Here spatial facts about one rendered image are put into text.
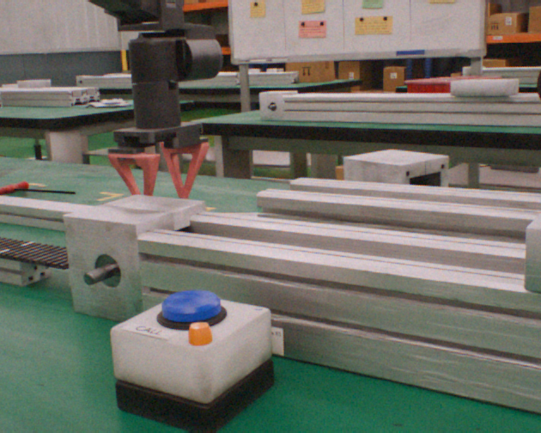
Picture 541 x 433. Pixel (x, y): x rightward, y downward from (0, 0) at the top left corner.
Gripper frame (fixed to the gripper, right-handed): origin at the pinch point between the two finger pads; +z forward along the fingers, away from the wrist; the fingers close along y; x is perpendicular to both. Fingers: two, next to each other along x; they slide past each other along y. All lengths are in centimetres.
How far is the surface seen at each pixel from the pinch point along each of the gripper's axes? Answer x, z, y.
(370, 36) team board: 87, -22, 270
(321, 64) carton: 175, -6, 385
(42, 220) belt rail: 21.4, 4.5, -1.9
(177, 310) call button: -29.6, -1.6, -34.1
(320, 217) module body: -24.7, -0.5, -4.1
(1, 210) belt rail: 30.3, 3.8, -1.9
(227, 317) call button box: -31.5, -0.4, -31.3
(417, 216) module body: -35.6, -1.9, -5.3
